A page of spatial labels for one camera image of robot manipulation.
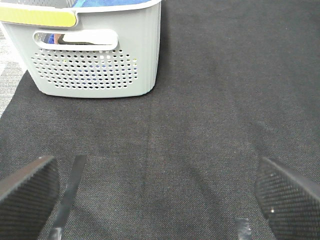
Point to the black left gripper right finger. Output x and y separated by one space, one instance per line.
289 201

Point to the long black tape strip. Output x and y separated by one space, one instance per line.
63 212

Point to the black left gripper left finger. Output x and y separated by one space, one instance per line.
27 198

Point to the grey perforated plastic basket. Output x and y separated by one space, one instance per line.
123 64

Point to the blue cloth in basket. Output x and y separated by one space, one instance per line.
55 38

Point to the black fabric table mat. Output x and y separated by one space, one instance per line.
237 80

